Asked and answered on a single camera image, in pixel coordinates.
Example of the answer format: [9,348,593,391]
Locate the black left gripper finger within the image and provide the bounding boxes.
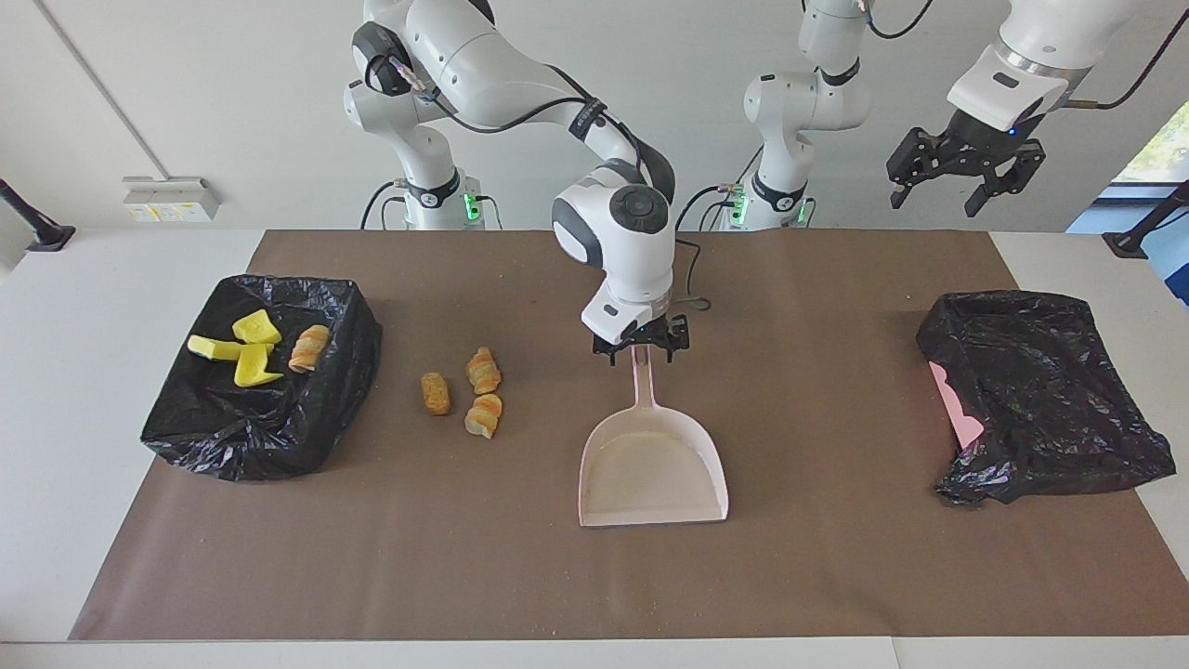
[885,128,948,209]
[964,139,1046,219]

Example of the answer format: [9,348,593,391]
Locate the pale pink plastic dustpan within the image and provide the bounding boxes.
[578,344,730,529]

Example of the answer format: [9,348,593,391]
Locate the orange striped croissant piece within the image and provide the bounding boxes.
[464,393,504,440]
[464,347,503,396]

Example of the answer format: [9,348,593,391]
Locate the beige crusty bread chunk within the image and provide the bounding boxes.
[288,323,333,374]

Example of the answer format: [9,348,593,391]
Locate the yellow sponge piece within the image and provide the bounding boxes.
[233,342,285,388]
[187,334,247,362]
[231,309,282,346]

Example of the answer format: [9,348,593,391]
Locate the black plastic trash bag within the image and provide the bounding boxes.
[915,289,1177,505]
[139,272,384,482]

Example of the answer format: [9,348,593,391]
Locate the pink plastic bin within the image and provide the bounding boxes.
[929,361,986,452]

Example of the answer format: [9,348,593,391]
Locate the window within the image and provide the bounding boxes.
[1110,98,1189,185]

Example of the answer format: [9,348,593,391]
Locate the brown paper table mat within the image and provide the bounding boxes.
[70,230,1189,642]

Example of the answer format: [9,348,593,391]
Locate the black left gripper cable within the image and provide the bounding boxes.
[869,0,1189,111]

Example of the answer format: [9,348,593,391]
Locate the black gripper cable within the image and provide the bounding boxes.
[869,0,1189,111]
[390,56,714,315]

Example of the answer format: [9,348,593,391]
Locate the black camera stand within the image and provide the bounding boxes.
[0,177,77,253]
[1103,179,1189,259]

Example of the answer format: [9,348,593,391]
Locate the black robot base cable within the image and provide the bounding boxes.
[359,179,411,231]
[676,144,764,231]

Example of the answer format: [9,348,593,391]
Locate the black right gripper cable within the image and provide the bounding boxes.
[390,56,714,315]

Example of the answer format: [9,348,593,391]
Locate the white wall socket box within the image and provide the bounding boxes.
[123,176,222,223]

